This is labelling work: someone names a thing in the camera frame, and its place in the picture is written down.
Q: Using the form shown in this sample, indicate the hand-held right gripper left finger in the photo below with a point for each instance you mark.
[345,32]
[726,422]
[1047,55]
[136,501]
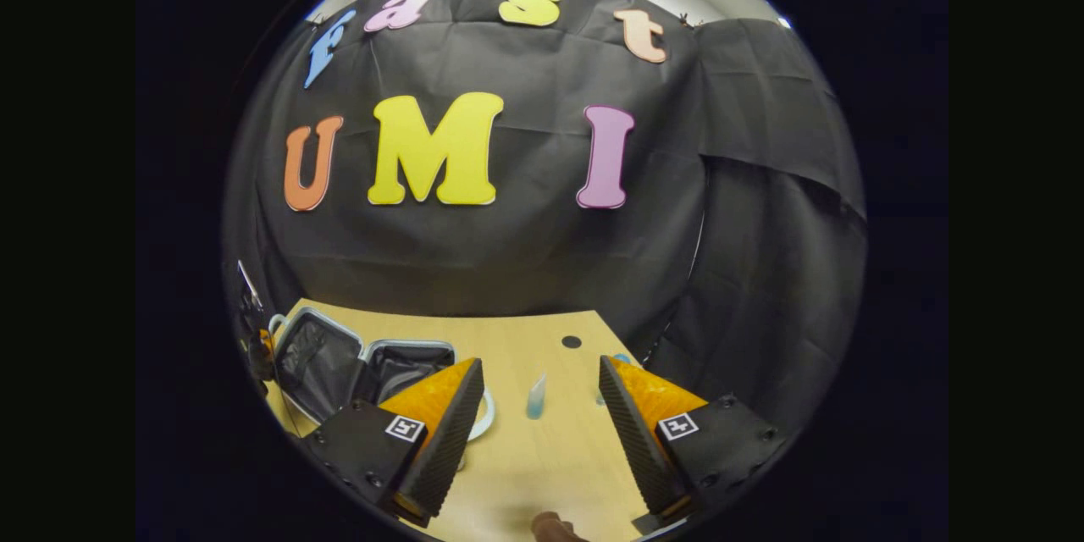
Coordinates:
[449,449]

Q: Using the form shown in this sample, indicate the black round table grommet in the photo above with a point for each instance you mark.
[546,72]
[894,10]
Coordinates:
[572,341]

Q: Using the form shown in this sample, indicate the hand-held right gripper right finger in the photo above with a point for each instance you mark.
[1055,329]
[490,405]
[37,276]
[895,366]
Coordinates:
[639,449]

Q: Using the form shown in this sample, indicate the clear blue bottle with cap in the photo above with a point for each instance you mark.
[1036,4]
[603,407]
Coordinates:
[623,358]

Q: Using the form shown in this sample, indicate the black backdrop cloth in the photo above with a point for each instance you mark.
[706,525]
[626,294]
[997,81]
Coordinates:
[508,262]

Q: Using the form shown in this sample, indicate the white suitcase with black lining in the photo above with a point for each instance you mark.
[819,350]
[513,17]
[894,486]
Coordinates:
[322,356]

